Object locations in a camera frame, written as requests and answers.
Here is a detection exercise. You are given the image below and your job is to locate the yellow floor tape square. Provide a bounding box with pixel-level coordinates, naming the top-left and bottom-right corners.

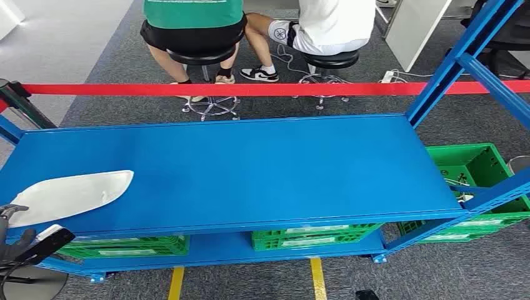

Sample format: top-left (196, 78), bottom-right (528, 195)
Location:
top-left (167, 257), bottom-right (328, 300)

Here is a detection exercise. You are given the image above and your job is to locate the white desk panel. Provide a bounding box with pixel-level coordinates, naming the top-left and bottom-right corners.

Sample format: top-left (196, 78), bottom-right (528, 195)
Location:
top-left (385, 0), bottom-right (453, 73)

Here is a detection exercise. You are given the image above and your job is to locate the black round stool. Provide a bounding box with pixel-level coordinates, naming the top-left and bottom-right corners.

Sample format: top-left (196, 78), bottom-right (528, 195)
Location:
top-left (166, 43), bottom-right (242, 122)
top-left (292, 49), bottom-right (361, 111)

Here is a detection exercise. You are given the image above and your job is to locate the chrome stanchion post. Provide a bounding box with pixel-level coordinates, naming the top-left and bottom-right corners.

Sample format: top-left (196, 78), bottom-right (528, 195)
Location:
top-left (0, 78), bottom-right (58, 130)
top-left (507, 156), bottom-right (530, 177)

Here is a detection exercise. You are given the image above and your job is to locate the white cable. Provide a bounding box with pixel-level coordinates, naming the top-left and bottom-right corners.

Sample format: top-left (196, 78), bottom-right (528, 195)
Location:
top-left (391, 68), bottom-right (471, 84)
top-left (271, 43), bottom-right (309, 76)
top-left (441, 169), bottom-right (475, 204)

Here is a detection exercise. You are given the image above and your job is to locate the black office chair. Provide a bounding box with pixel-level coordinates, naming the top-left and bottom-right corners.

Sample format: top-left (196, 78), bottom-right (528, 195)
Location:
top-left (445, 0), bottom-right (530, 80)

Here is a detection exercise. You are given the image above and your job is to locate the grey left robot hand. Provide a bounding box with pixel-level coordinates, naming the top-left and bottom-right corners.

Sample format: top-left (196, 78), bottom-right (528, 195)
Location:
top-left (0, 204), bottom-right (38, 264)

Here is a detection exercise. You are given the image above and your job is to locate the blue metal shelf rack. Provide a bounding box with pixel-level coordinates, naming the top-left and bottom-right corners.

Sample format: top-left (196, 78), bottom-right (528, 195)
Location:
top-left (0, 0), bottom-right (530, 284)

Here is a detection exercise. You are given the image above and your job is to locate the person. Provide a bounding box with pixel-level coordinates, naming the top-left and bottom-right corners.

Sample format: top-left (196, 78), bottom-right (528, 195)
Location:
top-left (240, 0), bottom-right (377, 83)
top-left (139, 0), bottom-right (248, 103)

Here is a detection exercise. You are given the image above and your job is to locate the white curved plastic part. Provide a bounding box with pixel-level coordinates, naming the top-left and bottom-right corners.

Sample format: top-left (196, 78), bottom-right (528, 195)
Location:
top-left (7, 170), bottom-right (134, 229)

